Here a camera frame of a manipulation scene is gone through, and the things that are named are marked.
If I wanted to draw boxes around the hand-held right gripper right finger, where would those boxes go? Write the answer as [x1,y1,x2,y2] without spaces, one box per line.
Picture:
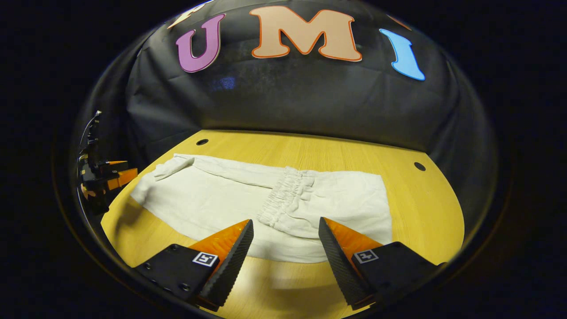
[318,217,446,311]

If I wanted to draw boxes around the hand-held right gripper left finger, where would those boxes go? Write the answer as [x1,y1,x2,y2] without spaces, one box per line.
[133,219,254,311]

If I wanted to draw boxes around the white jeans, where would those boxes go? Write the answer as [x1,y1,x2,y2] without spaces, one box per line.
[130,153,393,263]

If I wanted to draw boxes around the black backdrop cloth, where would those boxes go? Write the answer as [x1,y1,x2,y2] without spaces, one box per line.
[71,0,499,222]

